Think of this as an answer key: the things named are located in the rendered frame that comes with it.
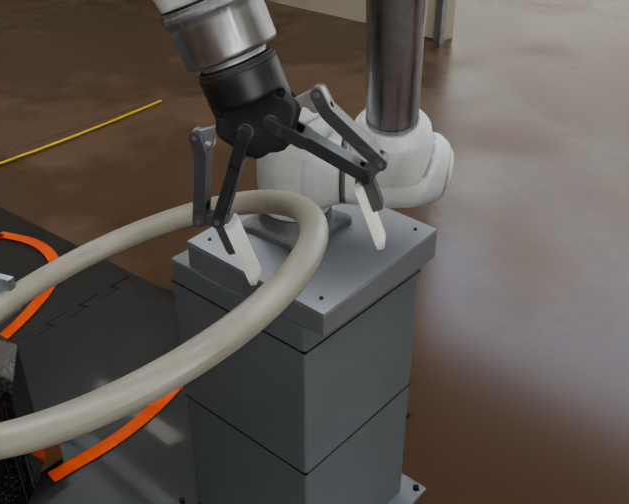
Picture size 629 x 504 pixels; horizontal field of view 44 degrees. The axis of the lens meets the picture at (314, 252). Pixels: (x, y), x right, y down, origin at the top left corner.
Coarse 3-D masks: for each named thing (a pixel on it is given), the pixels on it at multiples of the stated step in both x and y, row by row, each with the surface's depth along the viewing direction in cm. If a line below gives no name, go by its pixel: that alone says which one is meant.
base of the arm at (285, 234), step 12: (252, 216) 170; (264, 216) 164; (336, 216) 169; (348, 216) 170; (252, 228) 167; (264, 228) 165; (276, 228) 162; (288, 228) 161; (336, 228) 167; (276, 240) 163; (288, 240) 162
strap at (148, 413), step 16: (16, 240) 330; (32, 240) 330; (48, 256) 319; (32, 304) 291; (16, 320) 282; (160, 400) 246; (144, 416) 240; (128, 432) 234; (96, 448) 229; (64, 464) 224; (80, 464) 224
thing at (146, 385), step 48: (240, 192) 99; (288, 192) 92; (96, 240) 104; (144, 240) 105; (48, 288) 102; (288, 288) 69; (240, 336) 65; (144, 384) 62; (0, 432) 63; (48, 432) 62
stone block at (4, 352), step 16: (0, 336) 175; (0, 352) 169; (16, 352) 174; (0, 368) 168; (16, 368) 173; (0, 384) 166; (16, 384) 172; (0, 400) 166; (16, 400) 171; (0, 416) 167; (16, 416) 171; (0, 464) 172; (16, 464) 176; (32, 464) 180; (0, 480) 174; (16, 480) 177; (32, 480) 181; (0, 496) 175; (16, 496) 179
